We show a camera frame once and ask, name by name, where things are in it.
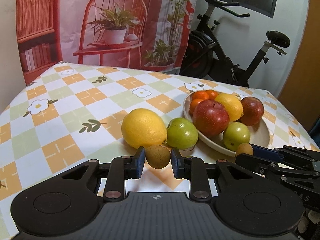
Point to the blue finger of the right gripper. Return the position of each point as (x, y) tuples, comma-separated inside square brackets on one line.
[(256, 164), (294, 157)]

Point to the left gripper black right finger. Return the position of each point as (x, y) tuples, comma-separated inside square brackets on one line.
[(192, 169)]

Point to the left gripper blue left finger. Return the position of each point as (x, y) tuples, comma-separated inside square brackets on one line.
[(120, 170)]

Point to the brown kiwi fruit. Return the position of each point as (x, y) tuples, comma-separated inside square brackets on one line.
[(157, 156), (244, 148)]

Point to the green apple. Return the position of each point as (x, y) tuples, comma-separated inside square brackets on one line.
[(181, 134), (235, 134)]

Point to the large yellow lemon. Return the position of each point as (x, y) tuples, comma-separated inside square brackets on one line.
[(143, 127)]

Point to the large red apple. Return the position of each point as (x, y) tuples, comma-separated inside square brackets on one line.
[(253, 111)]

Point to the small red apple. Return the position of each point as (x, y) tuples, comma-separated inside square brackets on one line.
[(210, 118)]

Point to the small orange tangerine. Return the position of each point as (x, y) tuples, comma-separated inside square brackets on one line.
[(200, 94), (212, 94)]

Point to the beige round plate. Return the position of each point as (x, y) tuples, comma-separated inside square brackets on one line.
[(259, 133)]

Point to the checkered floral tablecloth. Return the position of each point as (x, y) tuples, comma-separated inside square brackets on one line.
[(73, 113)]

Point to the pink printed backdrop cloth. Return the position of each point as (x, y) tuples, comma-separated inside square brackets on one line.
[(139, 34)]

